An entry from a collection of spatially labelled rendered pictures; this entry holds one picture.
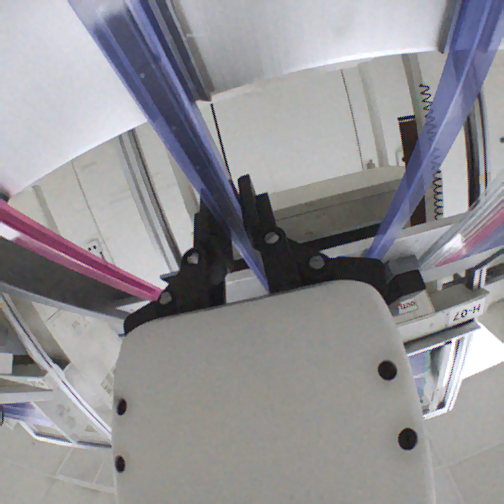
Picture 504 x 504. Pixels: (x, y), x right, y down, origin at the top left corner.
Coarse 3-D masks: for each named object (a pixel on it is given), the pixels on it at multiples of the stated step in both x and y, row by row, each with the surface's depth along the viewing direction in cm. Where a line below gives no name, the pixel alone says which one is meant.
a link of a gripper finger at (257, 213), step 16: (240, 176) 12; (240, 192) 12; (256, 208) 11; (256, 224) 10; (272, 224) 11; (256, 240) 11; (288, 240) 10; (256, 256) 12; (304, 256) 10; (320, 256) 9; (304, 272) 9; (320, 272) 9
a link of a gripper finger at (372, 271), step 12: (336, 264) 9; (348, 264) 9; (360, 264) 9; (372, 264) 9; (336, 276) 9; (348, 276) 9; (360, 276) 9; (372, 276) 9; (384, 276) 8; (384, 288) 8; (384, 300) 8
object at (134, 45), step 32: (96, 0) 3; (128, 0) 3; (96, 32) 4; (128, 32) 4; (160, 32) 5; (128, 64) 5; (160, 64) 5; (160, 96) 6; (192, 96) 7; (160, 128) 7; (192, 128) 7; (192, 160) 8; (224, 192) 10; (224, 224) 12
